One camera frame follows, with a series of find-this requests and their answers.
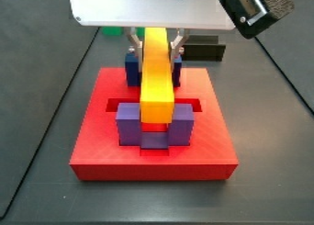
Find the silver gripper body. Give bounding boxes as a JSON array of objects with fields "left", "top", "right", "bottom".
[{"left": 69, "top": 0, "right": 233, "bottom": 30}]

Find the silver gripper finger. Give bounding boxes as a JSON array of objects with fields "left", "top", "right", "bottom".
[
  {"left": 125, "top": 27, "right": 141, "bottom": 72},
  {"left": 169, "top": 28, "right": 188, "bottom": 68}
]

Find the long yellow bar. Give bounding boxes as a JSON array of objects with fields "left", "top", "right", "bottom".
[{"left": 140, "top": 28, "right": 173, "bottom": 124}]

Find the red slotted board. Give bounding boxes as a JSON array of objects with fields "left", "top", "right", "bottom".
[{"left": 69, "top": 68, "right": 237, "bottom": 181}]

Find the green stepped block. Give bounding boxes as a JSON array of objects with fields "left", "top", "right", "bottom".
[{"left": 100, "top": 27, "right": 144, "bottom": 37}]

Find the blue U-shaped block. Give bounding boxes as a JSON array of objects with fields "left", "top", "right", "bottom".
[{"left": 125, "top": 53, "right": 181, "bottom": 87}]

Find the purple U-shaped block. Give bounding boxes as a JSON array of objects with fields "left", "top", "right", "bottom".
[{"left": 114, "top": 103, "right": 194, "bottom": 150}]

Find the black angle bracket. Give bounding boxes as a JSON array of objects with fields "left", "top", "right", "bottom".
[{"left": 181, "top": 35, "right": 225, "bottom": 62}]

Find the black gripper-mounted camera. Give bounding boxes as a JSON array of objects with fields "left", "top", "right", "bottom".
[{"left": 218, "top": 0, "right": 293, "bottom": 39}]

